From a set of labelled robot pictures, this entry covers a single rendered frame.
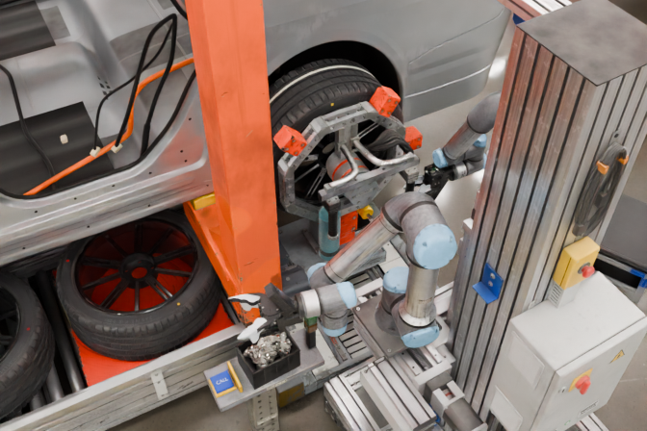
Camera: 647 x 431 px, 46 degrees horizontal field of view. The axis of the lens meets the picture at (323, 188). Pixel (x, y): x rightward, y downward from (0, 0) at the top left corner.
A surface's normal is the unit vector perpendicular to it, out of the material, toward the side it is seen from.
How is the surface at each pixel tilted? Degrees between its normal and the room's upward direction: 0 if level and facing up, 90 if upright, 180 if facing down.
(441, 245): 84
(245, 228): 90
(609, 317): 0
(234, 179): 90
